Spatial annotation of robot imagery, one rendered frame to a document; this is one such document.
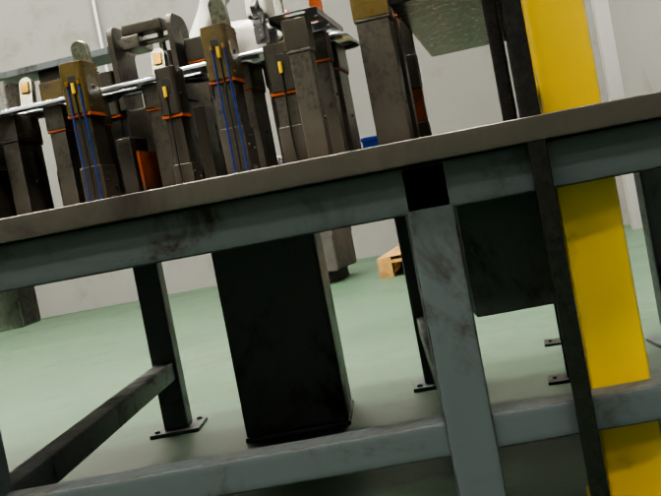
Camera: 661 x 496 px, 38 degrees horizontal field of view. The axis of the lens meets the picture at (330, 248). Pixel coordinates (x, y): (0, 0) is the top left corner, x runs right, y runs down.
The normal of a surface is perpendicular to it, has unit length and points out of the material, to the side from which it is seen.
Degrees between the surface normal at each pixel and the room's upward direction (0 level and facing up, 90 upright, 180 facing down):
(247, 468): 90
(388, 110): 90
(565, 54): 90
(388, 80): 90
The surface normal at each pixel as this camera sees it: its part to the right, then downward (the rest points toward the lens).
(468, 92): -0.05, 0.05
